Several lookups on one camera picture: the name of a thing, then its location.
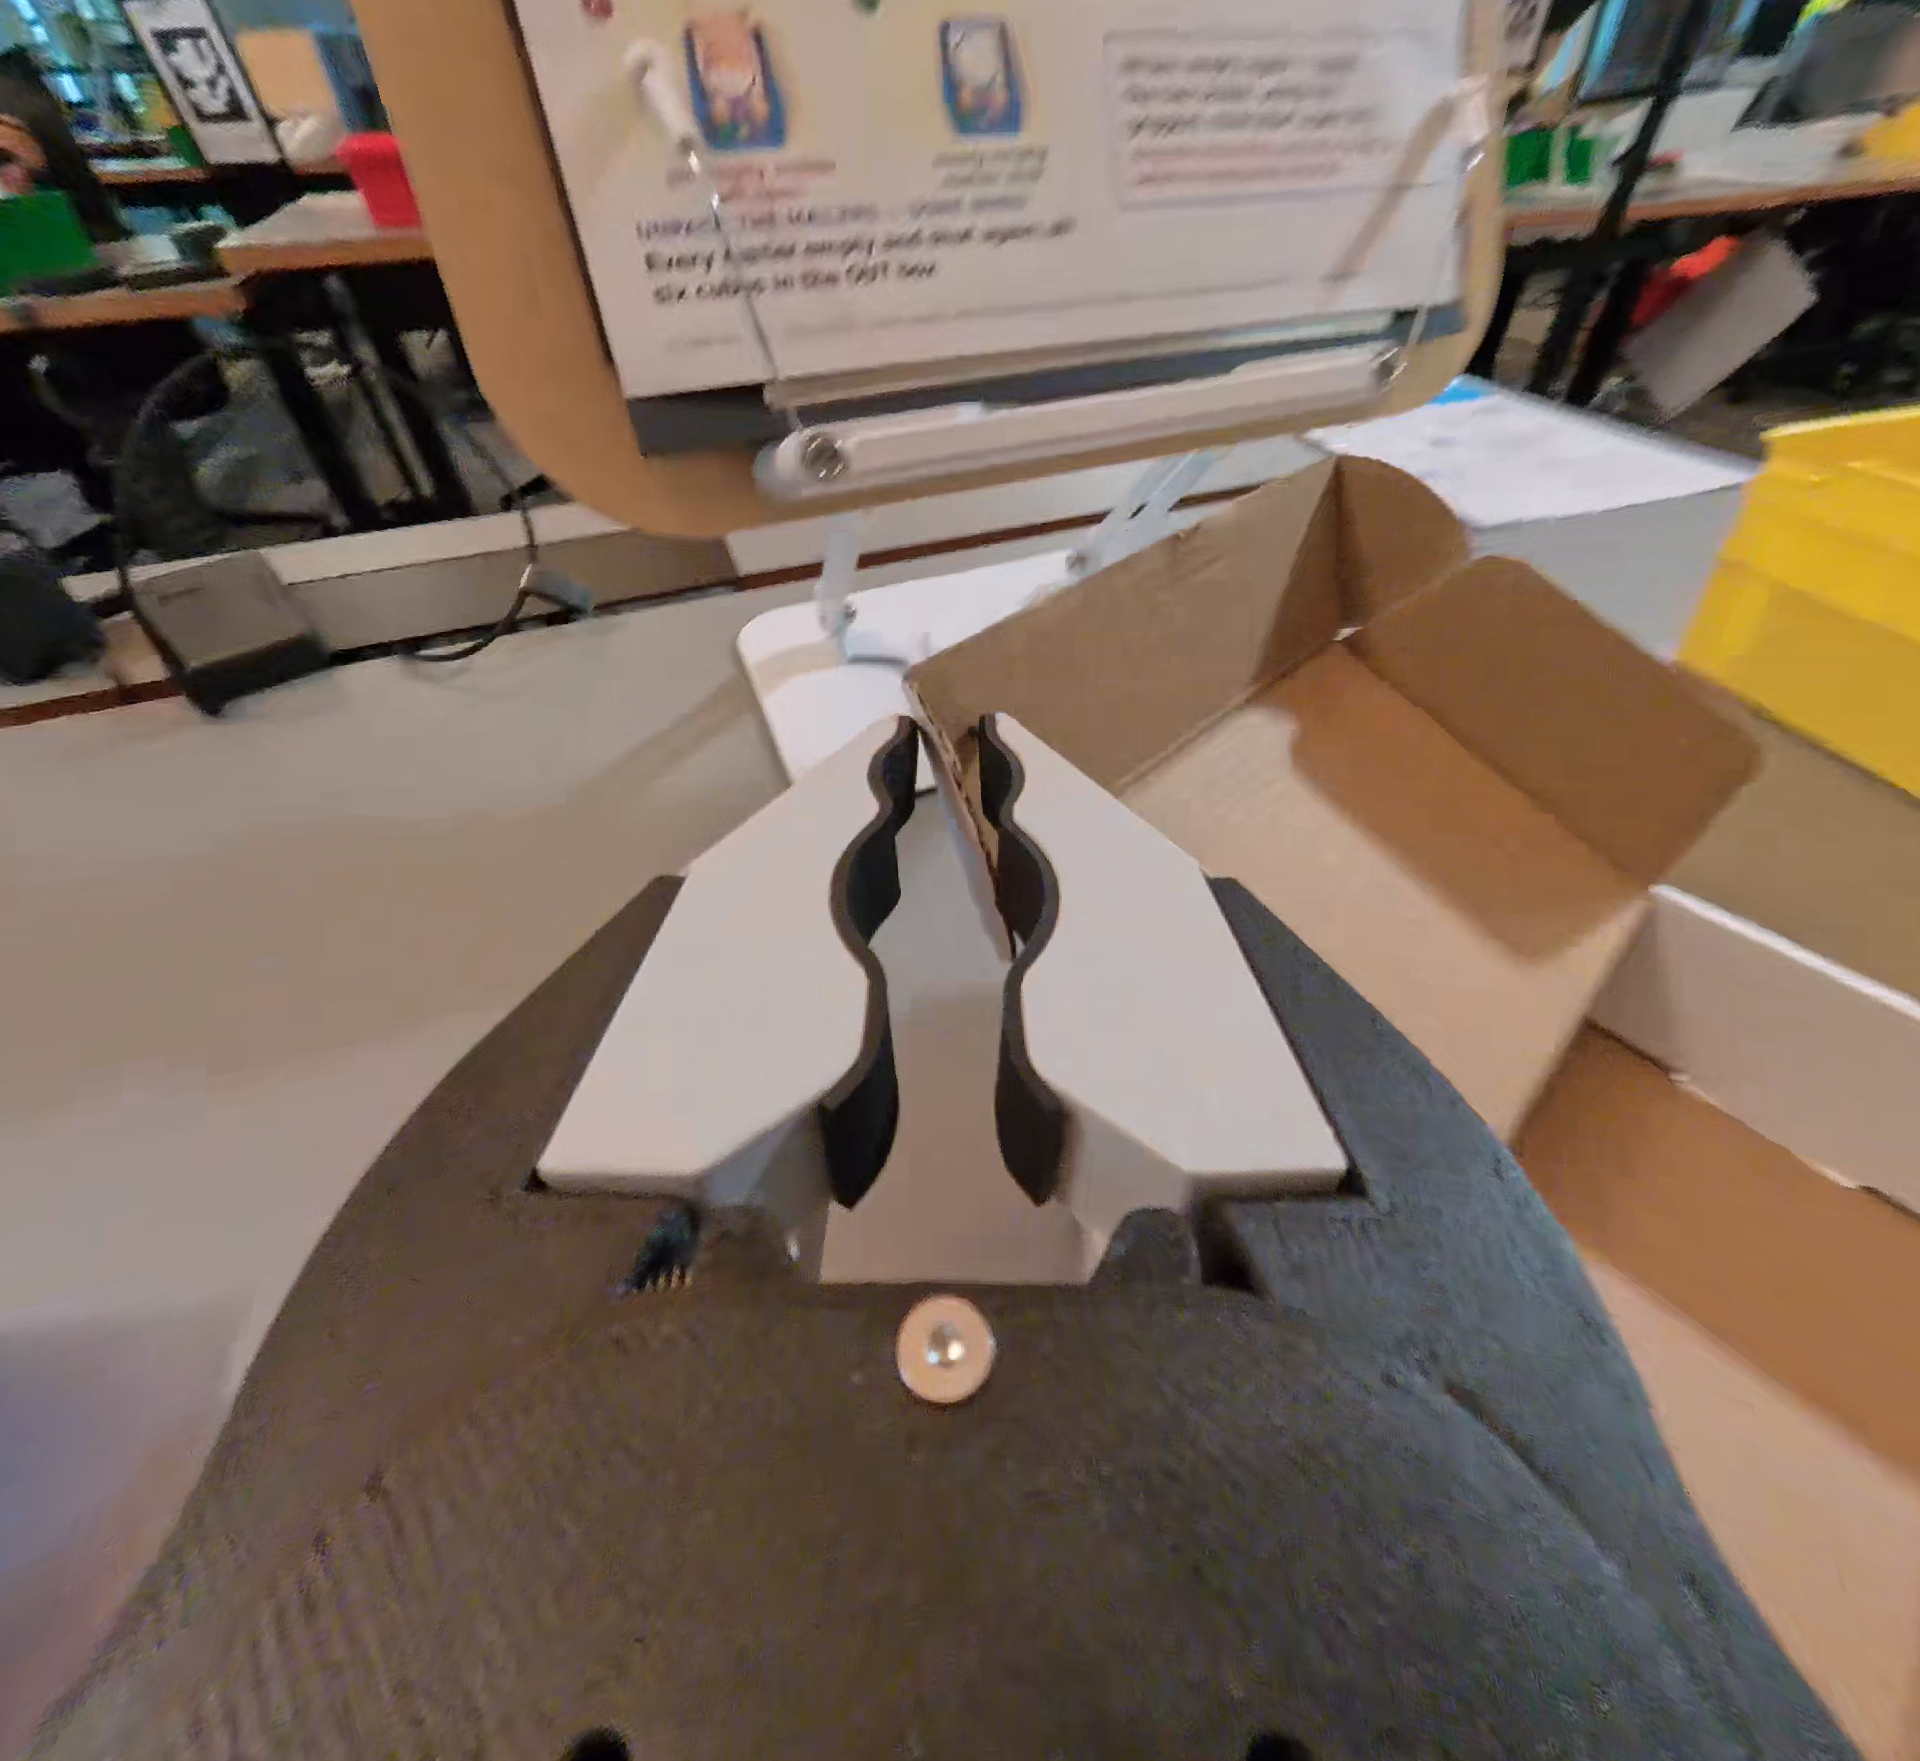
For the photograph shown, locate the grey desk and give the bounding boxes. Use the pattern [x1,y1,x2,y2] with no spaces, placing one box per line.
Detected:
[0,380,1920,1643]

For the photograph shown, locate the black cable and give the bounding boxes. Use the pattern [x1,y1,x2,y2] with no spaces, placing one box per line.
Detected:
[322,491,596,666]

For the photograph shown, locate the white printed leaflet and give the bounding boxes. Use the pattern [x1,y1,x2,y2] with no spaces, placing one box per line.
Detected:
[1308,380,1761,563]

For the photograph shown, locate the white stand with wooden board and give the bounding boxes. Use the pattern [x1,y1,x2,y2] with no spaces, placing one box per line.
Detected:
[301,0,1509,799]

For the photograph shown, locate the red container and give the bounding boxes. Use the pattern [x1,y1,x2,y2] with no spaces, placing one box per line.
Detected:
[332,130,423,232]

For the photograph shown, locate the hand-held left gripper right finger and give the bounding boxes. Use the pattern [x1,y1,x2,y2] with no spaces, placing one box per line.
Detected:
[978,709,1352,1244]

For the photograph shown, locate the black power adapter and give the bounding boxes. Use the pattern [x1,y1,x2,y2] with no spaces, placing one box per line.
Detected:
[0,552,105,685]
[127,550,334,716]

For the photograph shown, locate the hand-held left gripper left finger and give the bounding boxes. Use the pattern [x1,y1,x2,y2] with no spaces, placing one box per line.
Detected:
[535,713,923,1264]

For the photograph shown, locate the printed instruction sheet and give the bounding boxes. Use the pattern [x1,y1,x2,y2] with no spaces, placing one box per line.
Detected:
[466,0,1483,401]

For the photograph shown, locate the yellow plastic bin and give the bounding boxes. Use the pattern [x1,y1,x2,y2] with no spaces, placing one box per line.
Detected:
[1678,407,1920,802]

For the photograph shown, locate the white cardboard mailer box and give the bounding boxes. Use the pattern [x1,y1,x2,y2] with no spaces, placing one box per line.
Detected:
[903,454,1920,1761]

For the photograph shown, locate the black tripod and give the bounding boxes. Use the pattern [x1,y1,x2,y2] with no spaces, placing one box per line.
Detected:
[1527,0,1775,401]

